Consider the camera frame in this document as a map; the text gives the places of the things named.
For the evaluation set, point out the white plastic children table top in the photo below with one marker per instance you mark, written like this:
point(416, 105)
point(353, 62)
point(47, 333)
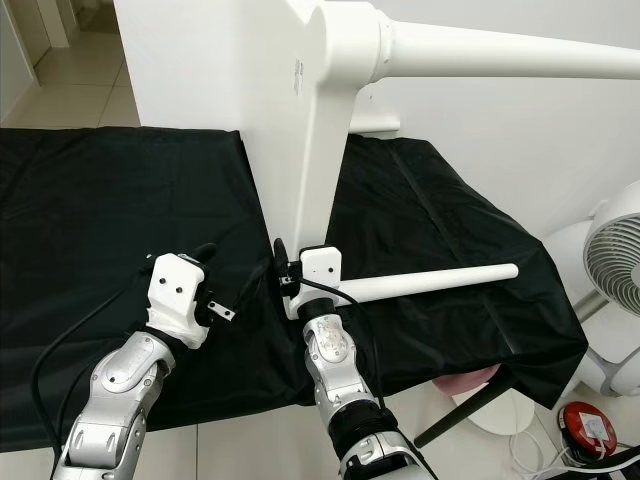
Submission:
point(305, 170)

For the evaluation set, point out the white plastic table leg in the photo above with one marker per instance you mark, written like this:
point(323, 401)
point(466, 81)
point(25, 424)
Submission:
point(510, 52)
point(435, 283)
point(375, 122)

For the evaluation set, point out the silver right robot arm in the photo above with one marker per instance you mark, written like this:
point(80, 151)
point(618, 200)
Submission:
point(335, 370)

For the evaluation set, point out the pink cloth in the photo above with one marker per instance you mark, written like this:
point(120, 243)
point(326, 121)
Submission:
point(465, 378)

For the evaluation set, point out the black metal table leg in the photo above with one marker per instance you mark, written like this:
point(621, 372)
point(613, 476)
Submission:
point(460, 412)

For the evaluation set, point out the white round floor base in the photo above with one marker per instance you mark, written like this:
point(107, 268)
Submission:
point(500, 412)

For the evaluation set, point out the red round object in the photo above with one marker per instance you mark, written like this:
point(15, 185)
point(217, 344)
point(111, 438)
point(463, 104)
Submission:
point(588, 438)

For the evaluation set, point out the white plug adapter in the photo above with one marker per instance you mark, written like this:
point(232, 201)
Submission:
point(596, 427)

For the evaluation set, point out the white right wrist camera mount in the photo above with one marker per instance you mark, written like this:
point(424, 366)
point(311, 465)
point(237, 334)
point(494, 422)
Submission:
point(322, 265)

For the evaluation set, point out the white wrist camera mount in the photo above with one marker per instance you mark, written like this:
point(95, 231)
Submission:
point(178, 288)
point(322, 265)

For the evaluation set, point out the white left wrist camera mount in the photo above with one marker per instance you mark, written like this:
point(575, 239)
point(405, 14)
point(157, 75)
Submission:
point(178, 288)

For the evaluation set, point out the white door frame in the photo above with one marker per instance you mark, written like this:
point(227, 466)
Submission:
point(58, 20)

